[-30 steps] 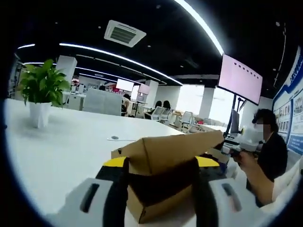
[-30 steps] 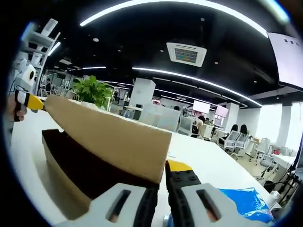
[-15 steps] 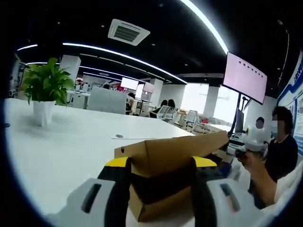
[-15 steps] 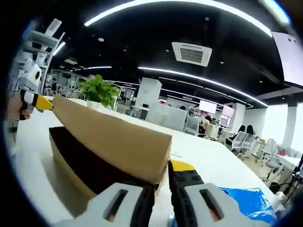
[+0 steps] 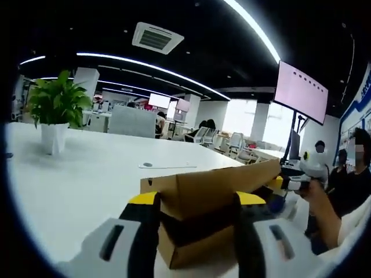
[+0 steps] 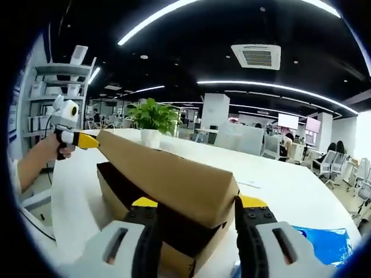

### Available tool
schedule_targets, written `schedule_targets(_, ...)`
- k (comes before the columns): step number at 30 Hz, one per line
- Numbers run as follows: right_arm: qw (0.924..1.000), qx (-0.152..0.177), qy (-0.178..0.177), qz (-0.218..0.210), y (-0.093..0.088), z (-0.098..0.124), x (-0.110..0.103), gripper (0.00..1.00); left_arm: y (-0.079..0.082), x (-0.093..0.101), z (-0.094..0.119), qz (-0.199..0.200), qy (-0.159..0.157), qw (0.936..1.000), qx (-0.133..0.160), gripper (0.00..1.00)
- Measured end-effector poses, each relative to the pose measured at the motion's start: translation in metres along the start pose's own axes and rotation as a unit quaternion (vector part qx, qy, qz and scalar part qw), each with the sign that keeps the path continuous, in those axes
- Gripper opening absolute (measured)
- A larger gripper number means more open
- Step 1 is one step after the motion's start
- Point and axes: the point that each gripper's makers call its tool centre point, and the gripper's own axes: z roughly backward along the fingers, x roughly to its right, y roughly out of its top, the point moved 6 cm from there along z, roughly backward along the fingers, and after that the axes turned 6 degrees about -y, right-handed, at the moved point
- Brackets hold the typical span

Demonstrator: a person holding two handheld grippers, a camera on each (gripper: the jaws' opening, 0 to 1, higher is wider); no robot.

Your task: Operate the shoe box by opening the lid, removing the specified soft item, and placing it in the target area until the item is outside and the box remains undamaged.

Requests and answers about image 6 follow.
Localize potted green plant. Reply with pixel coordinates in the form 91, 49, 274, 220
126, 97, 183, 149

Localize ceiling light strip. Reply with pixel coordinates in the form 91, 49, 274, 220
117, 0, 202, 46
197, 80, 359, 114
301, 0, 342, 19

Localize white mesh partition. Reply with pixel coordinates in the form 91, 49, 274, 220
214, 123, 265, 157

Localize pink monitor screen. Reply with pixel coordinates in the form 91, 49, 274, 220
305, 117, 322, 133

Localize ceiling air conditioner vent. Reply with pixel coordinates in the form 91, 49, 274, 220
231, 43, 282, 71

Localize white storage bin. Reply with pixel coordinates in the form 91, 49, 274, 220
30, 81, 47, 98
28, 115, 45, 131
67, 83, 82, 97

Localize grey shelf rack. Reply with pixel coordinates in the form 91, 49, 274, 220
21, 62, 98, 140

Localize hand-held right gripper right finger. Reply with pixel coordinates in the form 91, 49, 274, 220
234, 195, 340, 278

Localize white office chair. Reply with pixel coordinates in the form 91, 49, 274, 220
262, 134, 281, 160
314, 150, 337, 188
330, 153, 351, 186
355, 158, 371, 205

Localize white monitor screen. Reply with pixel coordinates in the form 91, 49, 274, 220
277, 113, 299, 130

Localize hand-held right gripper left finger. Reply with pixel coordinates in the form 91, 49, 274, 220
59, 196, 163, 278

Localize person's left hand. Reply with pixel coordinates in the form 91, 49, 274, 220
42, 133, 76, 162

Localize blue tissue pack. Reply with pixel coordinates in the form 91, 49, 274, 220
290, 225, 354, 266

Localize brown cardboard shoe box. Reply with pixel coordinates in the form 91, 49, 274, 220
96, 129, 241, 276

